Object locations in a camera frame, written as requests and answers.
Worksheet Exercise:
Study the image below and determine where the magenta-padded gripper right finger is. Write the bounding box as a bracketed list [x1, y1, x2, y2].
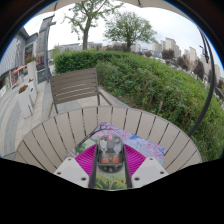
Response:
[121, 143, 169, 190]

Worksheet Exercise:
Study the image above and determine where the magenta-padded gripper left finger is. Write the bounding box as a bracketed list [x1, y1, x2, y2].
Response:
[53, 143, 100, 190]

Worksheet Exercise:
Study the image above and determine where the flower print mouse pad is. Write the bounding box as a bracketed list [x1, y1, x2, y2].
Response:
[68, 121, 167, 192]

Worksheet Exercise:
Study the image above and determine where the white planter box with flowers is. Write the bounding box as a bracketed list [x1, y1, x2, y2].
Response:
[24, 55, 39, 84]
[17, 84, 36, 120]

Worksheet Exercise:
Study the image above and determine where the brown slatted outdoor chair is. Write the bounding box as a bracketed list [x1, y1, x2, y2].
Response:
[49, 67, 113, 116]

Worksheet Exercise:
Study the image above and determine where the dark curved umbrella pole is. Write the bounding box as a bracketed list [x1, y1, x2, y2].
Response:
[186, 27, 216, 138]

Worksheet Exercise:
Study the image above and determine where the tall grey sign pillar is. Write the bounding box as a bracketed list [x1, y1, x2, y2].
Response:
[34, 14, 58, 84]

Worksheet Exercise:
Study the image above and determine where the dense round-crowned tree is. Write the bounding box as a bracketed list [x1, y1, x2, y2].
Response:
[102, 10, 158, 52]

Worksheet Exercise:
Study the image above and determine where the thin-crowned tree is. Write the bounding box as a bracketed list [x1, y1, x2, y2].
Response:
[62, 0, 125, 51]

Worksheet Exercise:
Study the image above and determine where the beige umbrella canopy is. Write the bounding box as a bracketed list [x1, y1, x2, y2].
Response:
[33, 0, 202, 18]

